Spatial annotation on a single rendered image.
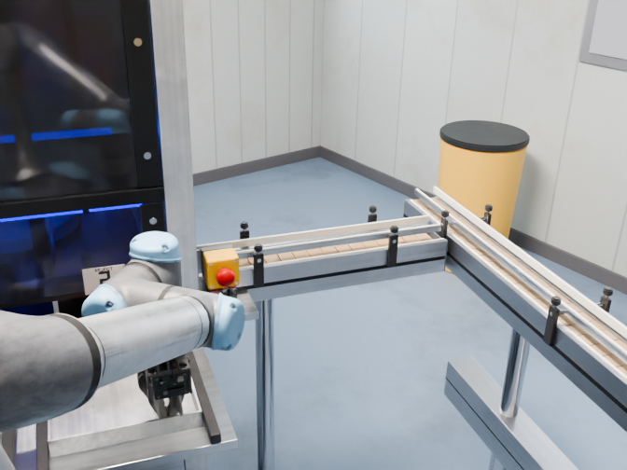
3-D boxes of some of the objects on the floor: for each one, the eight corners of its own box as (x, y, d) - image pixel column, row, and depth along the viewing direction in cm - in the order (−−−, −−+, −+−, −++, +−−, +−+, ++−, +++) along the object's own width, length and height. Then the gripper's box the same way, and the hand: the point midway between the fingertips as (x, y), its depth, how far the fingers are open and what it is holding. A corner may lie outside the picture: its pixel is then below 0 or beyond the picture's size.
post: (190, 576, 201) (117, -357, 111) (211, 571, 203) (156, -352, 113) (194, 596, 196) (121, -369, 106) (215, 589, 198) (162, -365, 107)
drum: (526, 266, 377) (549, 135, 346) (471, 289, 353) (490, 152, 322) (465, 237, 408) (480, 115, 377) (410, 256, 384) (421, 128, 353)
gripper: (136, 345, 110) (147, 449, 119) (194, 335, 113) (201, 438, 122) (130, 316, 117) (141, 417, 126) (185, 307, 120) (191, 407, 129)
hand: (167, 411), depth 126 cm, fingers closed, pressing on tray
